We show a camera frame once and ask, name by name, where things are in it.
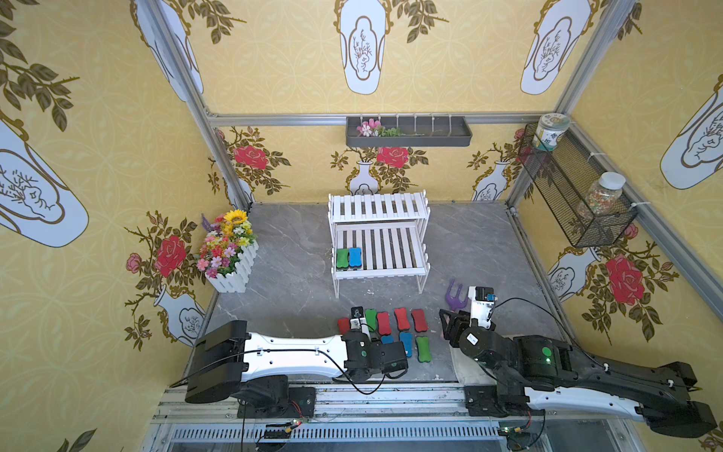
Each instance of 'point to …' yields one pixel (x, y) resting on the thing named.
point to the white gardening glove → (469, 372)
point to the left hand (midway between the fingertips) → (364, 345)
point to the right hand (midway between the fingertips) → (446, 313)
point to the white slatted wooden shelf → (392, 229)
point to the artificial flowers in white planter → (228, 250)
